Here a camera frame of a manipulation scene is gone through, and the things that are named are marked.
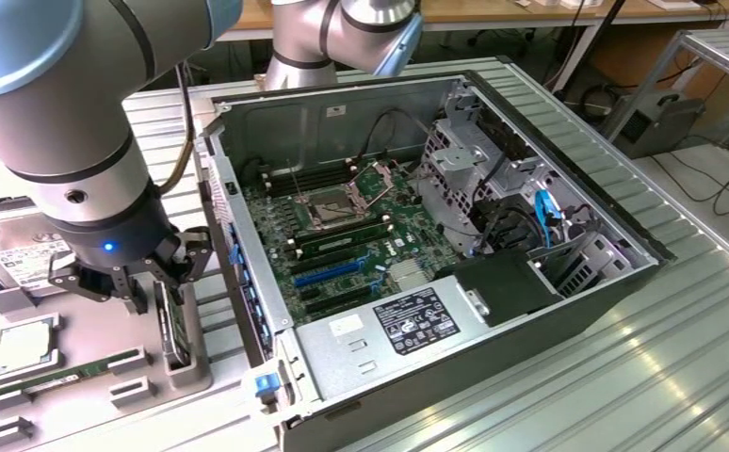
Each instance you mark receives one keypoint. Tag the black office chair base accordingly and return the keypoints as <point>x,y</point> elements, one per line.
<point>486,34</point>

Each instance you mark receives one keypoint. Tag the green motherboard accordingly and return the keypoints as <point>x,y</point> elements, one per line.
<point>402,235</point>

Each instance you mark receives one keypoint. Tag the green RAM stick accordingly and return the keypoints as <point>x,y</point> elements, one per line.
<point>56,374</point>
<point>337,241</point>

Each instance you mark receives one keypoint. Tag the aluminium frame shelf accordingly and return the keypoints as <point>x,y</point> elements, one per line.
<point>723,52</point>

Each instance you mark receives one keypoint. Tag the wooden desk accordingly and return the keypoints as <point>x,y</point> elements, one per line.
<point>497,11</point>

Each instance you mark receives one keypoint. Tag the hard disk drive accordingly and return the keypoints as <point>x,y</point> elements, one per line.
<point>0,263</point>

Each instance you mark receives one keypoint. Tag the grey parts rack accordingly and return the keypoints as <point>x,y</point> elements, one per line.
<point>88,339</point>

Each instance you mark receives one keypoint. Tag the blue card retainer clip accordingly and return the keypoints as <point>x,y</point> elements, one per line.
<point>235,247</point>

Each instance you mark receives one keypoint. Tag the open black PC case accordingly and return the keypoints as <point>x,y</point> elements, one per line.
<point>277,117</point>

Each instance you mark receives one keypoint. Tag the graphics card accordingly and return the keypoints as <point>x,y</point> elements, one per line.
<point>172,329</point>

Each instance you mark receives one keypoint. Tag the metal socket cover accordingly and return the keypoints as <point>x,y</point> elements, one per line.
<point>374,186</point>

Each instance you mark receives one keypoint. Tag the black equipment box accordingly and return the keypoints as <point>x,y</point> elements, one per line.
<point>666,122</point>

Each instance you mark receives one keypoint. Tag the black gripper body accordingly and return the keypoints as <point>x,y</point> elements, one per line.
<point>119,235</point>

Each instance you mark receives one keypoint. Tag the black fan shroud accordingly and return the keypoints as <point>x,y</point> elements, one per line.
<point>502,287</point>

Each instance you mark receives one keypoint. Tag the silver chipset heat sink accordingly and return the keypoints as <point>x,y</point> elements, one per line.
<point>411,274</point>

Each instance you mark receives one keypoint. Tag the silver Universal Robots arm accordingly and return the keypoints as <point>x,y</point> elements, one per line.
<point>56,94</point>

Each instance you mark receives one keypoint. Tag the thin metal locking lever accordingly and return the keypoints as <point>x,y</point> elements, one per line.
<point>295,179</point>

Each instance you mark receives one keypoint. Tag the CPU chip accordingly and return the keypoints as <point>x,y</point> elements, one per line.
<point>26,346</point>

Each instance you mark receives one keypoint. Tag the metal disk bay cage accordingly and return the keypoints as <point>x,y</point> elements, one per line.
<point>458,188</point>

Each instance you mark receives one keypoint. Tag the grey power supply unit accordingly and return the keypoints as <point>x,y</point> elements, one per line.
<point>351,348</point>

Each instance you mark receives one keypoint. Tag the CPU socket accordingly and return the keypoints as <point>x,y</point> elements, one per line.
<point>330,207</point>

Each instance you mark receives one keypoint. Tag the black RAM slot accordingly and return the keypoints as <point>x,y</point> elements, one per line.
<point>307,172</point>
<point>311,178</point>
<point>333,230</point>
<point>305,166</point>
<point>314,184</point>

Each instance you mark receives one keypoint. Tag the black expansion slot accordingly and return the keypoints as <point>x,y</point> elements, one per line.
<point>327,263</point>
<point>339,299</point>

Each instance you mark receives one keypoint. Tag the blue case latch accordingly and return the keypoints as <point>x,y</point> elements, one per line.
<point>266,382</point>

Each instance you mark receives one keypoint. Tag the blue expansion slot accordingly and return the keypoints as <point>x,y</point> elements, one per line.
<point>330,275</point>

